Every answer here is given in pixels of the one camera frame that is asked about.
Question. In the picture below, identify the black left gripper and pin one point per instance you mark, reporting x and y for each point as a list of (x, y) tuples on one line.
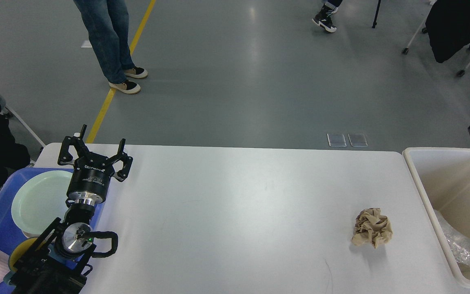
[(90, 179)]

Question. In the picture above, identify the light green plate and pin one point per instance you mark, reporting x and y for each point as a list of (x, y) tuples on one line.
[(40, 200)]

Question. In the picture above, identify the silver foil bag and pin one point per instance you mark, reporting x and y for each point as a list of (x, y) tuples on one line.
[(458, 243)]

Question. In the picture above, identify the brown paper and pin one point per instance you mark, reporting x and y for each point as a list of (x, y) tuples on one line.
[(372, 227)]

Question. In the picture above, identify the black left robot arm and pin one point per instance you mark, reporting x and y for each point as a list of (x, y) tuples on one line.
[(57, 261)]

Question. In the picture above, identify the beige plastic bin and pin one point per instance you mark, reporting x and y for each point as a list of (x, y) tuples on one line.
[(442, 177)]

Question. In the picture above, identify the pink plate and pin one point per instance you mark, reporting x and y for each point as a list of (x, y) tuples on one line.
[(30, 235)]

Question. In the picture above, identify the black jacket on chair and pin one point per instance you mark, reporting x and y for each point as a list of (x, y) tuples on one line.
[(448, 28)]

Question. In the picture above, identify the blue plastic tray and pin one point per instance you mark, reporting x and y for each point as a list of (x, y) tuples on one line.
[(10, 235)]

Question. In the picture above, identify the person in black and jeans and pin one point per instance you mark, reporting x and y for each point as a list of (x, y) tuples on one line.
[(107, 24)]

